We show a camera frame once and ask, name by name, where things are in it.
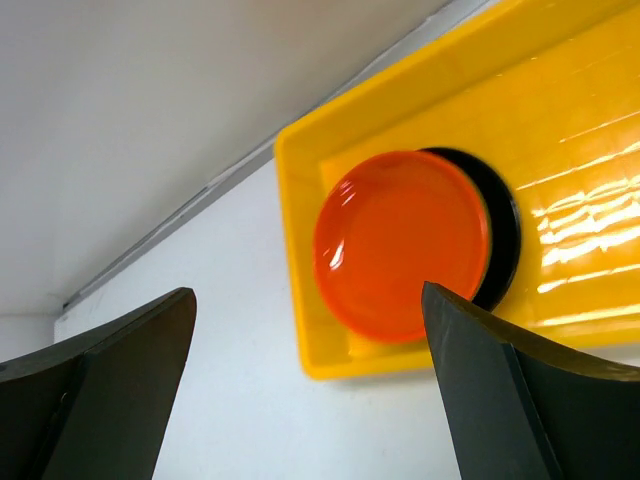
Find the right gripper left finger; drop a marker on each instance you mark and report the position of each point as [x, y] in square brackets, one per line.
[97, 405]

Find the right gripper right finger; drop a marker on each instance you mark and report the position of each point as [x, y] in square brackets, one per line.
[520, 406]

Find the black plate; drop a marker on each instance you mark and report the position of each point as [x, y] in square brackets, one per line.
[504, 222]

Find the orange plate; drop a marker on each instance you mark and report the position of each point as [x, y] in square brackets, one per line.
[392, 223]

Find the yellow plastic bin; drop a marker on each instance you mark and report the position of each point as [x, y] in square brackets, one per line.
[547, 94]

